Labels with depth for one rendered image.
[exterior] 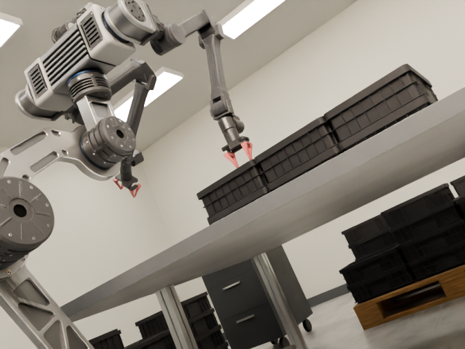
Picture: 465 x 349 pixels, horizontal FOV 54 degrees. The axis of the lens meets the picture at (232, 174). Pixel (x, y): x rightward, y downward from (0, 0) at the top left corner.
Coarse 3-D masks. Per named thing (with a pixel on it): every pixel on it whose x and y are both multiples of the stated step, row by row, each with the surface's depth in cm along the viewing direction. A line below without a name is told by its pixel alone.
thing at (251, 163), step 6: (246, 162) 165; (252, 162) 164; (240, 168) 166; (246, 168) 165; (228, 174) 169; (234, 174) 168; (222, 180) 171; (228, 180) 169; (210, 186) 174; (216, 186) 173; (204, 192) 176; (198, 198) 178
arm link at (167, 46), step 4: (164, 36) 158; (152, 40) 160; (156, 40) 160; (160, 40) 160; (164, 40) 159; (156, 44) 160; (160, 44) 160; (164, 44) 160; (168, 44) 160; (160, 48) 161; (164, 48) 161; (168, 48) 161; (172, 48) 162; (160, 52) 161; (164, 52) 163
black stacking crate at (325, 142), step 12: (312, 132) 152; (324, 132) 150; (288, 144) 157; (300, 144) 154; (312, 144) 151; (324, 144) 149; (336, 144) 148; (276, 156) 159; (288, 156) 156; (300, 156) 154; (312, 156) 152; (264, 168) 162; (276, 168) 160; (288, 168) 157
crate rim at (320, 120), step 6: (318, 120) 149; (324, 120) 149; (306, 126) 152; (312, 126) 151; (294, 132) 154; (300, 132) 153; (306, 132) 152; (288, 138) 156; (294, 138) 154; (276, 144) 158; (282, 144) 157; (270, 150) 159; (276, 150) 158; (258, 156) 162; (264, 156) 161; (258, 162) 162
